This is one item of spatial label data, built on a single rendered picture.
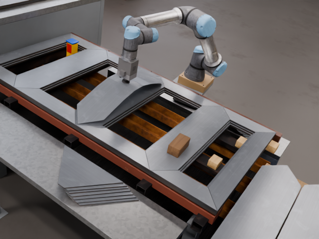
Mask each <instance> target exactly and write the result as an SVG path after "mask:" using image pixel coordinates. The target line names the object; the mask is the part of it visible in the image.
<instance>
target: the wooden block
mask: <svg viewBox="0 0 319 239"><path fill-rule="evenodd" d="M189 142H190V137H188V136H185V135H183V134H181V133H179V134H178V135H177V136H176V137H175V139H174V140H173V141H172V142H171V143H170V144H169V146H168V149H167V153H168V154H170V155H172V156H174V157H176V158H178V157H179V156H180V155H181V154H182V153H183V151H184V150H185V149H186V148H187V147H188V146H189Z"/></svg>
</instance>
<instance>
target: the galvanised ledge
mask: <svg viewBox="0 0 319 239"><path fill-rule="evenodd" d="M116 73H117V69H116V68H114V67H112V68H110V69H108V74H110V75H114V74H116ZM157 99H159V100H161V101H163V102H165V103H167V104H169V105H171V106H172V107H174V108H176V109H178V110H180V111H182V112H184V113H186V114H188V115H190V114H192V113H193V112H194V111H195V110H197V109H195V108H192V107H189V106H187V105H184V104H182V103H179V102H177V101H175V100H173V97H171V96H169V95H167V94H166V93H163V94H162V95H160V96H158V97H157ZM224 133H226V134H228V135H230V136H232V137H234V138H235V139H239V138H240V137H241V136H240V135H238V134H237V133H236V132H235V131H234V130H232V129H231V128H230V127H228V128H227V129H226V130H225V131H224ZM289 143H290V141H288V140H286V139H284V138H281V139H280V141H279V146H278V149H277V150H276V152H275V153H274V154H273V153H271V152H269V151H267V150H264V151H263V153H264V154H266V155H268V156H270V157H272V158H274V159H276V160H279V159H280V158H281V156H282V155H283V153H284V151H285V150H286V148H287V147H288V145H289Z"/></svg>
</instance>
